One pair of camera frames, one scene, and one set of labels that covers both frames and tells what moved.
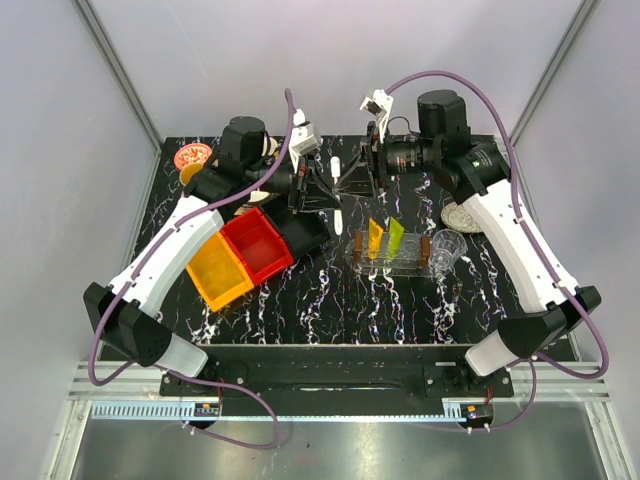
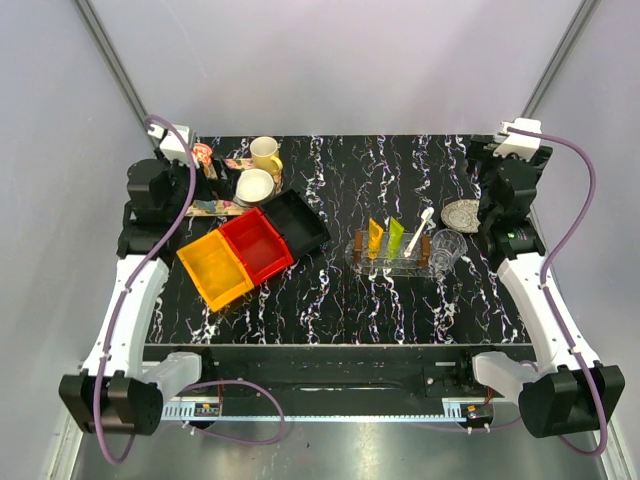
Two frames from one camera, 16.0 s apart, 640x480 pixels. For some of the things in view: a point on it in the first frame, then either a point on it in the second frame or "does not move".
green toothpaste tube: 395,239 does not move
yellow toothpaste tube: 375,234 does not move
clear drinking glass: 447,246 does not move
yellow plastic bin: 218,274 does not move
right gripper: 359,180 → 491,153
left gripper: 305,185 → 222,188
